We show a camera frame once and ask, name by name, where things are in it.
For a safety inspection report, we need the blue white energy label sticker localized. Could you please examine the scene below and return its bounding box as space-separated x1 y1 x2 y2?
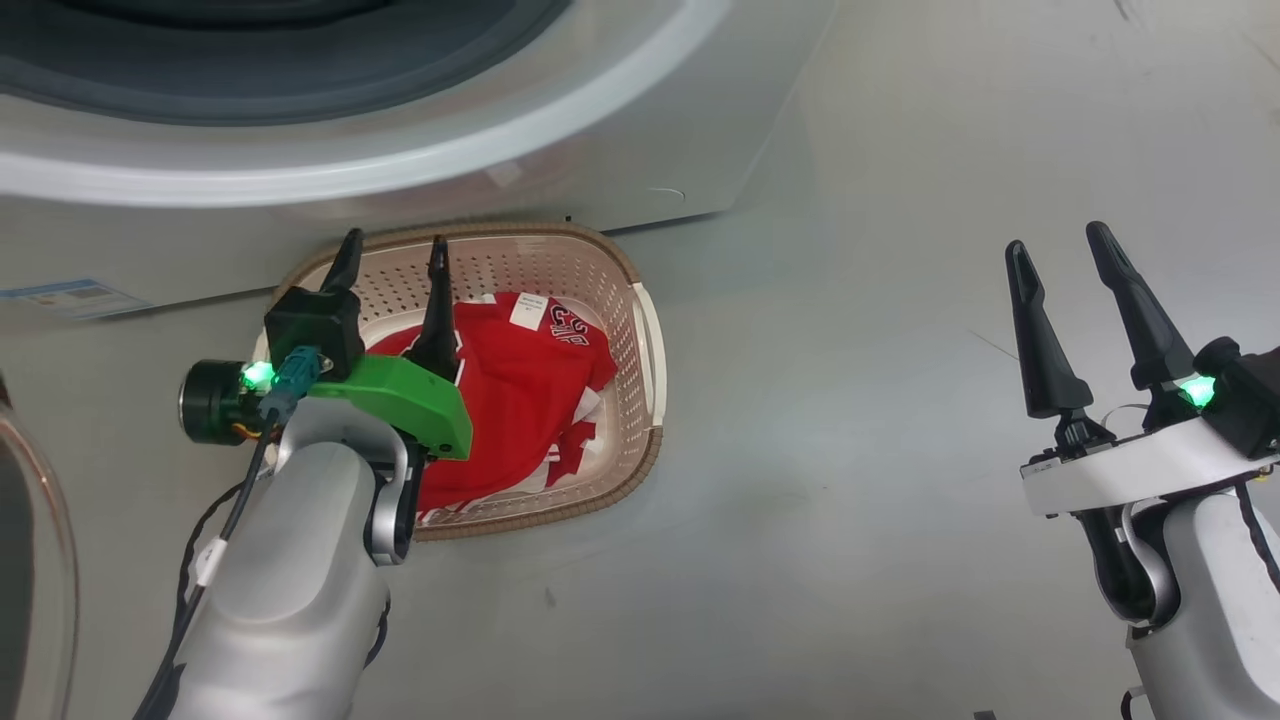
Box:
0 279 153 322

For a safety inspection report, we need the red sports jersey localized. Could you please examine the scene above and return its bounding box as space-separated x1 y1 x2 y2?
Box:
365 291 620 527

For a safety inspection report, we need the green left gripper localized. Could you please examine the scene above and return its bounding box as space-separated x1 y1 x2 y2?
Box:
180 228 474 461

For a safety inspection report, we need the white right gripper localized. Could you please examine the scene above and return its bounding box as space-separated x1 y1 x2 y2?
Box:
1004 221 1280 518

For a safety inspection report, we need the round glass washing machine door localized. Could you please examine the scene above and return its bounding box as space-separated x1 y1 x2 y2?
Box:
0 372 81 720

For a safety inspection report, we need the white washing machine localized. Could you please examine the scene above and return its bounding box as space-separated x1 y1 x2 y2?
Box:
0 0 839 336

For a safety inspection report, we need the cream perforated laundry basket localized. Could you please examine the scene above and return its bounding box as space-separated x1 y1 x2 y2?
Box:
255 222 666 543

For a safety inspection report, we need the thin twisted black cable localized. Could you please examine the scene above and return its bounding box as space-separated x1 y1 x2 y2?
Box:
175 478 263 611

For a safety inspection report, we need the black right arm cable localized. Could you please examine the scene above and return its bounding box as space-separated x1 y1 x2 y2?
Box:
1232 480 1280 593

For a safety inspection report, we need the black cable with teal connector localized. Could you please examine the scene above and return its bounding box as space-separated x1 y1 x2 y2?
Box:
133 346 323 720

